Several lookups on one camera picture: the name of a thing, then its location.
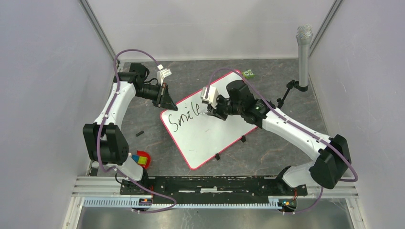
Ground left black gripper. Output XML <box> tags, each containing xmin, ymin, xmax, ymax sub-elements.
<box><xmin>135</xmin><ymin>82</ymin><xmax>178</xmax><ymax>111</ymax></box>

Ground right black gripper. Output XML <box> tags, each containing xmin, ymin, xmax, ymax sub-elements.
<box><xmin>207</xmin><ymin>94</ymin><xmax>243</xmax><ymax>121</ymax></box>

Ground pink framed whiteboard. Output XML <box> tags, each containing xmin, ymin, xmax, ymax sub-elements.
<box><xmin>160</xmin><ymin>90</ymin><xmax>256</xmax><ymax>170</ymax></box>

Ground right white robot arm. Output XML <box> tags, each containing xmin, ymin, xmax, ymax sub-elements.
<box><xmin>201</xmin><ymin>80</ymin><xmax>351</xmax><ymax>195</ymax></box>

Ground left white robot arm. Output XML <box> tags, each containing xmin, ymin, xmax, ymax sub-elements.
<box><xmin>83</xmin><ymin>63</ymin><xmax>178</xmax><ymax>195</ymax></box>

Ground green number dice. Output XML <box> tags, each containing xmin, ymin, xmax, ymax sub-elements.
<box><xmin>242</xmin><ymin>69</ymin><xmax>256</xmax><ymax>79</ymax></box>

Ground red bowl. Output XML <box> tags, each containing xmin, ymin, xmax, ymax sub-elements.
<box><xmin>132</xmin><ymin>150</ymin><xmax>151</xmax><ymax>169</ymax></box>

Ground colourful block toy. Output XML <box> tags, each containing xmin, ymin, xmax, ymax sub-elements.
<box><xmin>131</xmin><ymin>155</ymin><xmax>149</xmax><ymax>167</ymax></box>

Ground silver microphone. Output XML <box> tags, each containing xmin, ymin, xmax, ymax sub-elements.
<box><xmin>296</xmin><ymin>24</ymin><xmax>313</xmax><ymax>92</ymax></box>

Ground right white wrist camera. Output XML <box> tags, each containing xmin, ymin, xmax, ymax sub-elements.
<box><xmin>201</xmin><ymin>86</ymin><xmax>219</xmax><ymax>108</ymax></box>

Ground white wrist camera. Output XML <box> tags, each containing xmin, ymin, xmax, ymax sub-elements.
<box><xmin>201</xmin><ymin>86</ymin><xmax>219</xmax><ymax>108</ymax></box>
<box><xmin>157</xmin><ymin>64</ymin><xmax>172</xmax><ymax>85</ymax></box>

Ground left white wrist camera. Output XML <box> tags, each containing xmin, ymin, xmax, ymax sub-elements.
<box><xmin>157</xmin><ymin>64</ymin><xmax>172</xmax><ymax>85</ymax></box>

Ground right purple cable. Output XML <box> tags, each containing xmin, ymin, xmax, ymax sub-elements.
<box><xmin>205</xmin><ymin>67</ymin><xmax>359</xmax><ymax>215</ymax></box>

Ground purple cable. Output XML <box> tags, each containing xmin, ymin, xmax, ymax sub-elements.
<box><xmin>205</xmin><ymin>67</ymin><xmax>359</xmax><ymax>215</ymax></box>
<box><xmin>96</xmin><ymin>49</ymin><xmax>178</xmax><ymax>215</ymax></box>

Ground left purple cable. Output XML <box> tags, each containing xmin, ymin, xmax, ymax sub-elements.
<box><xmin>96</xmin><ymin>49</ymin><xmax>178</xmax><ymax>215</ymax></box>

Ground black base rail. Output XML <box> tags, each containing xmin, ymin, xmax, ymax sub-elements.
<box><xmin>120</xmin><ymin>176</ymin><xmax>308</xmax><ymax>205</ymax></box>

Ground aluminium toothed rail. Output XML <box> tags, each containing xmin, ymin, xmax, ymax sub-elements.
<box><xmin>83</xmin><ymin>195</ymin><xmax>298</xmax><ymax>209</ymax></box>

